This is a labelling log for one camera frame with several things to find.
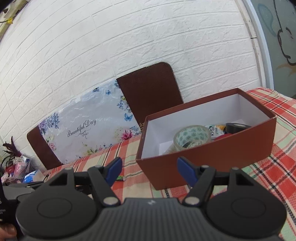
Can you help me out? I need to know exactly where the person's left hand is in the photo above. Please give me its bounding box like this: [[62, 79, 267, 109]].
[[0, 225, 17, 241]]

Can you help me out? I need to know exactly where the red plaid bed cover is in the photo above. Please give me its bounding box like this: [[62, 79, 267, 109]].
[[43, 86, 296, 241]]

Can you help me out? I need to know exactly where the blue tissue pack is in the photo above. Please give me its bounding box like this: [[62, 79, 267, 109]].
[[23, 170, 45, 183]]

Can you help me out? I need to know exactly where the clear patterned tape roll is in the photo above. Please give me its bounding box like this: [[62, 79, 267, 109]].
[[163, 125, 211, 155]]

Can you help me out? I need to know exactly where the pink packaged items pile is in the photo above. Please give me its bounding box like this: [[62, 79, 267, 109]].
[[1, 156, 31, 184]]

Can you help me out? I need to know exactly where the green yellow snack packet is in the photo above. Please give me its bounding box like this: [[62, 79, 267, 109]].
[[206, 125, 226, 140]]

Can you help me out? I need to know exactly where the red-brown open cardboard box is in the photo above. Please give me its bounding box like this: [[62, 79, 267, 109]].
[[136, 88, 276, 190]]

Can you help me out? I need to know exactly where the black tape roll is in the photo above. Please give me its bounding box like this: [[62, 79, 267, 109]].
[[225, 123, 250, 135]]

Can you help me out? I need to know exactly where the floral white plastic sheet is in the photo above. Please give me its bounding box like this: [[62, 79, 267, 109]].
[[38, 79, 141, 164]]

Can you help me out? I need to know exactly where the cartoon painted glass door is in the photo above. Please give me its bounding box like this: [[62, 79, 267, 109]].
[[243, 0, 295, 98]]

